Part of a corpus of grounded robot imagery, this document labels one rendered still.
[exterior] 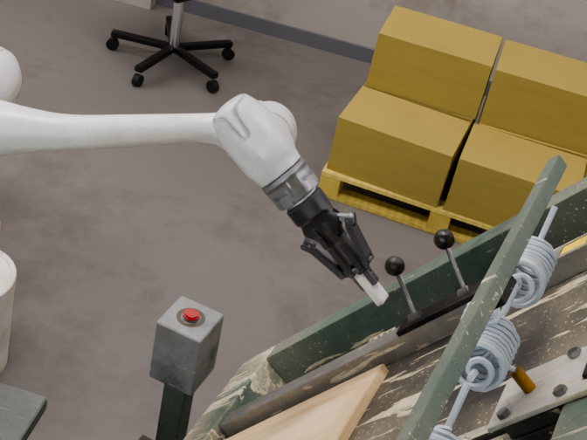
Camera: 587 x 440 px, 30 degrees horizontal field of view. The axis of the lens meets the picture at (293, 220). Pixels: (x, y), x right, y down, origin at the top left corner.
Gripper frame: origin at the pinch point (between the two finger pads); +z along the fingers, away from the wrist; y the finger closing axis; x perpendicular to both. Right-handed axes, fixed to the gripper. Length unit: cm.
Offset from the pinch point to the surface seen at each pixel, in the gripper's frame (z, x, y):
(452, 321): 13.6, 2.0, 7.7
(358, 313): 11.7, 26.0, -27.1
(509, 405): 5, -54, 45
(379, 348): 12.0, 2.0, -9.2
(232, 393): 11, 15, -60
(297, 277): 32, 169, -154
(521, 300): -1, -41, 48
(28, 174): -65, 161, -224
